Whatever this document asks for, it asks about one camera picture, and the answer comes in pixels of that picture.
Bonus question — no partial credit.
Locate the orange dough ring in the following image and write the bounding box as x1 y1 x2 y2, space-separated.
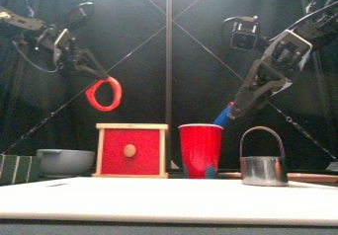
84 75 125 113

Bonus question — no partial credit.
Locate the green striped box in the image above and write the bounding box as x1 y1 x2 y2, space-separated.
0 154 44 186

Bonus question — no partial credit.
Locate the brown wooden tray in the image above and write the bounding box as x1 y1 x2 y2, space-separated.
217 171 338 185

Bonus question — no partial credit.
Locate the red plastic cup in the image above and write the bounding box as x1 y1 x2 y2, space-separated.
177 123 225 180

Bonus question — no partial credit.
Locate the diagonal brace wire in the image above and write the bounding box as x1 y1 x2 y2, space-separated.
129 0 338 163
0 0 222 156

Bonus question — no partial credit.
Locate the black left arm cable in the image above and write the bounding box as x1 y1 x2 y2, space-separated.
12 40 60 74

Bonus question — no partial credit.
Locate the vertical metal frame pole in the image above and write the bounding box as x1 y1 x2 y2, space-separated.
165 0 174 172

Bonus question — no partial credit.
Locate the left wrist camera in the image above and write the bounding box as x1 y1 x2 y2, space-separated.
64 1 96 32

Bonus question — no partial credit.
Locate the red drawer with wooden knob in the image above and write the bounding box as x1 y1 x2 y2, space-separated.
101 128 163 176

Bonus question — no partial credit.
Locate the metal round cutter with handle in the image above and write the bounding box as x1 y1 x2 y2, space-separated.
239 125 290 188

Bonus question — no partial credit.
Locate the white cutting board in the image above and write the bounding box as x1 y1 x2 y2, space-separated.
0 176 338 228

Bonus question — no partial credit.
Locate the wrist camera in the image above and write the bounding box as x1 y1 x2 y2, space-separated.
221 15 262 52
64 1 96 32

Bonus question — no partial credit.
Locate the blue handled tool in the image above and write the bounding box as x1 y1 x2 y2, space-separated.
213 102 235 128

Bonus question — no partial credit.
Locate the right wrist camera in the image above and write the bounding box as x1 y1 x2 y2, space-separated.
221 15 262 52

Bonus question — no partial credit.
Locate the grey bowl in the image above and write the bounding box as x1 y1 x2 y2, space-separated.
36 148 96 178

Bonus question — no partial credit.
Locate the wooden drawer box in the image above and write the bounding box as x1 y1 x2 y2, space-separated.
92 122 170 180

